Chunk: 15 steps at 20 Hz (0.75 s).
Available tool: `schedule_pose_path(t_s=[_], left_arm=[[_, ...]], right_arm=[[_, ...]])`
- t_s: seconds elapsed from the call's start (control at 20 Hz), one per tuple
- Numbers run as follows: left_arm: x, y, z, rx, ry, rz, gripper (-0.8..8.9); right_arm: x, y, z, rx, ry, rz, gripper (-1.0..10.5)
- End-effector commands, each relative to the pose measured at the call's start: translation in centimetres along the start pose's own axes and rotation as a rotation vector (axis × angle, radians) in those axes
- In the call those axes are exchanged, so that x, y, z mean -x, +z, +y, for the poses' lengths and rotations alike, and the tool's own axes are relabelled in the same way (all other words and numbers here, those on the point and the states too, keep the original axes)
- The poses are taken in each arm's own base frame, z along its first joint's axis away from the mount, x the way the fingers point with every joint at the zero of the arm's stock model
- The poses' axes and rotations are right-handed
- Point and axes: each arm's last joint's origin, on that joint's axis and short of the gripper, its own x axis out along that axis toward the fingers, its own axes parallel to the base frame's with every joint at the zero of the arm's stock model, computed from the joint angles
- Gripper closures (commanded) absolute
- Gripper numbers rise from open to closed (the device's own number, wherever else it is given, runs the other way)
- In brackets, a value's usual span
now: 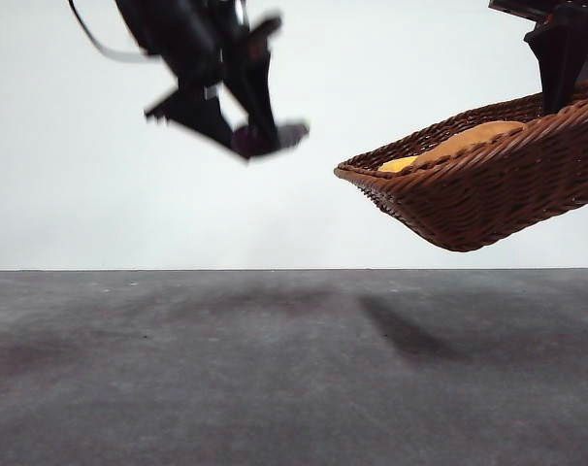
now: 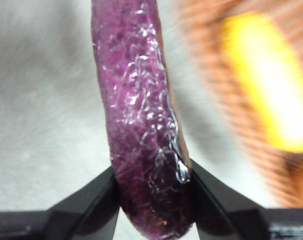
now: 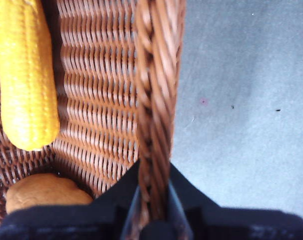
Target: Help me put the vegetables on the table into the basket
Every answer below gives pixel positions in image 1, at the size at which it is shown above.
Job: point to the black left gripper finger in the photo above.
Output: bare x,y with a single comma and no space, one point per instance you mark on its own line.
255,82
192,116

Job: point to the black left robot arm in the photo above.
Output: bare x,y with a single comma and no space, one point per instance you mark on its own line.
182,34

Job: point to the brown potato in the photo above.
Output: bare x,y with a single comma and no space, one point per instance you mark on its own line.
473,136

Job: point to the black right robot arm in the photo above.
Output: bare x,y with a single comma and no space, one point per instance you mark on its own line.
565,9

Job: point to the yellow corn cob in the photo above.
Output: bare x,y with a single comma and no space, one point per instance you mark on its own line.
398,165

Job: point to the purple eggplant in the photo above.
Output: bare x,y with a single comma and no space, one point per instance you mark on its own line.
291,136

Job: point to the brown wicker basket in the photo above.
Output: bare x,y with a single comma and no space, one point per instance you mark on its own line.
493,204

